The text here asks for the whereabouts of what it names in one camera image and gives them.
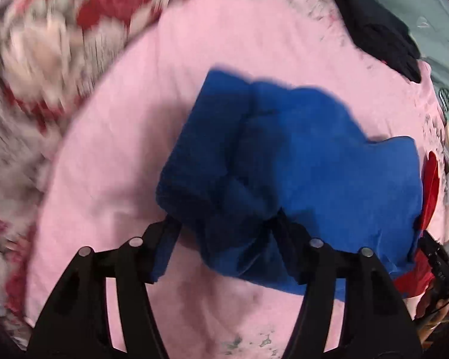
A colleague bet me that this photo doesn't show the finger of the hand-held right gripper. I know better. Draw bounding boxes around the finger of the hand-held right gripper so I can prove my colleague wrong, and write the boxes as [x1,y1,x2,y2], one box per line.
[419,230,449,307]

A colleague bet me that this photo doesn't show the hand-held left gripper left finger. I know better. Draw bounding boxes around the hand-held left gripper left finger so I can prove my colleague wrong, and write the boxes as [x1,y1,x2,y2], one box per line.
[26,219,182,359]

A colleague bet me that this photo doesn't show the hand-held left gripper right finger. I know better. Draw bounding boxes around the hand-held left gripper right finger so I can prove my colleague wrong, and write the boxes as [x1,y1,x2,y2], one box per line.
[273,209,423,359]

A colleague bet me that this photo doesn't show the blue and red pants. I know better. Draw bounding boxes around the blue and red pants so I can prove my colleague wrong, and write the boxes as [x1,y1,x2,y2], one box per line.
[155,68,440,303]

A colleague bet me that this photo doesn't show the folded black pants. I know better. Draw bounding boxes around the folded black pants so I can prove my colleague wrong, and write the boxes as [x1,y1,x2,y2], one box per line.
[322,0,423,83]

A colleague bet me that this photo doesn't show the person's right hand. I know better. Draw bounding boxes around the person's right hand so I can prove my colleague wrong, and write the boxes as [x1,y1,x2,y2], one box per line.
[415,280,449,330]

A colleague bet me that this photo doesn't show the pink floral bedsheet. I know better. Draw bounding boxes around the pink floral bedsheet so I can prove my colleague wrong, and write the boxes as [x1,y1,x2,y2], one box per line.
[24,0,449,359]

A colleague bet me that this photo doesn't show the teal heart-print sheet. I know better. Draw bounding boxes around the teal heart-print sheet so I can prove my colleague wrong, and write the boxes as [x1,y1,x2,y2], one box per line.
[325,0,449,135]

